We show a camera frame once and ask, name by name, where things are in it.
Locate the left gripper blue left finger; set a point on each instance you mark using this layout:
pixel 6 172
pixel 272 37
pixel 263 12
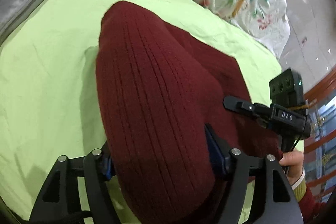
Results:
pixel 107 163

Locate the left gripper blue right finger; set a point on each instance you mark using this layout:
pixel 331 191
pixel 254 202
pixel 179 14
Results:
pixel 218 152

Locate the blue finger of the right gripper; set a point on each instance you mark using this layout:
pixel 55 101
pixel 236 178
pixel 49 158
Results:
pixel 240 107

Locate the dark red knit hooded sweater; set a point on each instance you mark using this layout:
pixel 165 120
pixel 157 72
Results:
pixel 157 88

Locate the person's right hand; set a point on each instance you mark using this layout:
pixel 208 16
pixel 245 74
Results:
pixel 294 161

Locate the orange wooden furniture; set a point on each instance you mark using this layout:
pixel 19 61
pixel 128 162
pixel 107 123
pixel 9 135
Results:
pixel 319 149

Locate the light green bed sheet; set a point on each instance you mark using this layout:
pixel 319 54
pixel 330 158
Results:
pixel 49 104

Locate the red and yellow sleeve cuff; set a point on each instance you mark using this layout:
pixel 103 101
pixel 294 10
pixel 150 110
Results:
pixel 309 207

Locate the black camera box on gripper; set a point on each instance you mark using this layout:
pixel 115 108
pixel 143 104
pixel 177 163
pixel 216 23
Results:
pixel 286 90

